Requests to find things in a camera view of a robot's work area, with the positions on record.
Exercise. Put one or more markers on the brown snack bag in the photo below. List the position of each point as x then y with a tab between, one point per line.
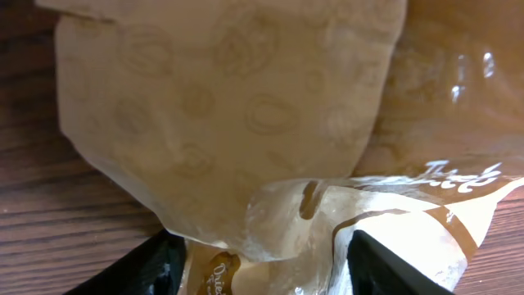
266	132

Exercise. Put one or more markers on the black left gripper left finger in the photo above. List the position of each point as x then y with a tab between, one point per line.
155	267

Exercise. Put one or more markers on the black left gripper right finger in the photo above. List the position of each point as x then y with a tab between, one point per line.
376	270

